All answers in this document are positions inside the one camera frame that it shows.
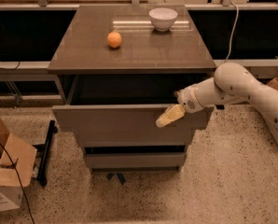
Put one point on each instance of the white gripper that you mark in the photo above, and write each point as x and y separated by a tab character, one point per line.
187	99

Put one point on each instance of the grey top drawer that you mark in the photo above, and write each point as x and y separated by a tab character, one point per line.
121	111

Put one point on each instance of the grey drawer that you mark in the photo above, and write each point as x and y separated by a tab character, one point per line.
121	111
135	161

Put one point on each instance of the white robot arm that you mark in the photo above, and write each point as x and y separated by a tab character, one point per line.
232	173

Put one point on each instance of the grey drawer cabinet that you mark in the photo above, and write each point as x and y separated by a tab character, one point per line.
143	51

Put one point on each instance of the grey bottom drawer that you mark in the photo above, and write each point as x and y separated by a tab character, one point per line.
135	161

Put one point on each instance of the open cardboard box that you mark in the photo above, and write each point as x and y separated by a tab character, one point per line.
17	159

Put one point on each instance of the white bowl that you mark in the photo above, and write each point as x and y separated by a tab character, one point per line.
162	18

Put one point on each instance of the orange fruit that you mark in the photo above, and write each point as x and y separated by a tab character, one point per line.
114	40

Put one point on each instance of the black metal stand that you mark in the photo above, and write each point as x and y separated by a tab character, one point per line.
43	153

